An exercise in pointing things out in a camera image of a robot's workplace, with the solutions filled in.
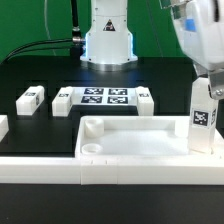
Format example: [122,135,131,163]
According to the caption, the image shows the white left fence piece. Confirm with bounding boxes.
[0,115,9,142]

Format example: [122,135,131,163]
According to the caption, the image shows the white marker plate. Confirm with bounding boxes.
[72,87,137,106]

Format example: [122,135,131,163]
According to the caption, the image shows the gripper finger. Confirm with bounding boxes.
[193,63,208,78]
[208,70,224,100]

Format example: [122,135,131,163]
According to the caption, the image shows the white front fence wall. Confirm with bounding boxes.
[0,157,224,185]

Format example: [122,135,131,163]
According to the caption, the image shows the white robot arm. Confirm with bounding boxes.
[80,0,224,100]

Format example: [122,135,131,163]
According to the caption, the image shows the black cable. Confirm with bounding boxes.
[2,38,86,63]

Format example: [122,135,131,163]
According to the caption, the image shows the black vertical cable connector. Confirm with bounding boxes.
[70,0,80,36]

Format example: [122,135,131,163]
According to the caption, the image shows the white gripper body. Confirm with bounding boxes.
[159,0,224,71]

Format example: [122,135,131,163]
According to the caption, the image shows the white desk top tray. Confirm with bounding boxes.
[75,115,224,159]

